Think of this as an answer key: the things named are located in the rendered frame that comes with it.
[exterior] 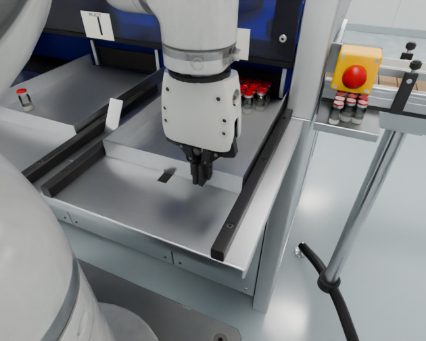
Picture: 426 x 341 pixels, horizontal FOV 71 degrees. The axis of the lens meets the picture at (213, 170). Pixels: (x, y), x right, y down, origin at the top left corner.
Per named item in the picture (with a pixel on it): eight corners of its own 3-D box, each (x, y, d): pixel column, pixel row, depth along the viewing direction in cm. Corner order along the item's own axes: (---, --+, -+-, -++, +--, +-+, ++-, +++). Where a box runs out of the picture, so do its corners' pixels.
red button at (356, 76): (341, 81, 58) (346, 60, 55) (363, 84, 56) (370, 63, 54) (339, 88, 55) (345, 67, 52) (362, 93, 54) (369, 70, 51)
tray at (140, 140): (189, 85, 79) (188, 72, 77) (287, 103, 71) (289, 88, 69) (106, 155, 55) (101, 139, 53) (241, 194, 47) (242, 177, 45)
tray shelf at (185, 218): (81, 68, 93) (79, 63, 92) (309, 111, 72) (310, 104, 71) (-91, 150, 59) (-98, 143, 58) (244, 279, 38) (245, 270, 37)
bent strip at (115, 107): (116, 123, 64) (110, 97, 60) (128, 126, 63) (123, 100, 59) (67, 160, 54) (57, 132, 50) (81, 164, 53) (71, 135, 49)
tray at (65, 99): (92, 65, 91) (89, 53, 89) (167, 78, 83) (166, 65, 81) (-13, 115, 67) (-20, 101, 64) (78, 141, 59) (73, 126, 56)
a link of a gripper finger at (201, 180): (226, 143, 42) (225, 179, 46) (206, 138, 43) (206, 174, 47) (218, 155, 40) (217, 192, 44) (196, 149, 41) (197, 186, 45)
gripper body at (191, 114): (251, 56, 36) (244, 136, 43) (176, 45, 39) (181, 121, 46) (228, 77, 31) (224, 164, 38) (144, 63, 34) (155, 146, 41)
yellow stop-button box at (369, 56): (333, 76, 64) (343, 40, 59) (370, 81, 61) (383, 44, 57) (329, 90, 58) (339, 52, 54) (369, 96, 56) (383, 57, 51)
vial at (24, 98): (30, 106, 70) (23, 88, 67) (36, 108, 69) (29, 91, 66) (21, 109, 68) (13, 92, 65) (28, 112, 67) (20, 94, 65)
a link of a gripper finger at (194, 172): (205, 138, 43) (205, 174, 48) (185, 133, 44) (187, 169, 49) (195, 149, 41) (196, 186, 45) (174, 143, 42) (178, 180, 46)
